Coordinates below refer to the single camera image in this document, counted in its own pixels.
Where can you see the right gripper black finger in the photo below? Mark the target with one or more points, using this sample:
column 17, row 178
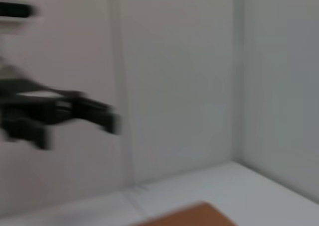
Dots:
column 27, row 134
column 94, row 111

